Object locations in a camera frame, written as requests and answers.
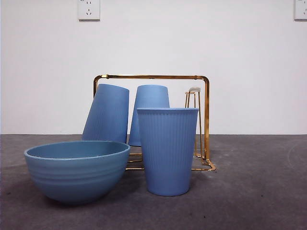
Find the white wall socket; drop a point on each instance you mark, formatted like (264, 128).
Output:
(89, 10)
(301, 10)

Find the blue ribbed bowl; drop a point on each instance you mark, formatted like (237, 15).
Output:
(76, 177)

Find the blue ribbed plastic cup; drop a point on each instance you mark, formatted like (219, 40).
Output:
(152, 97)
(168, 153)
(108, 112)

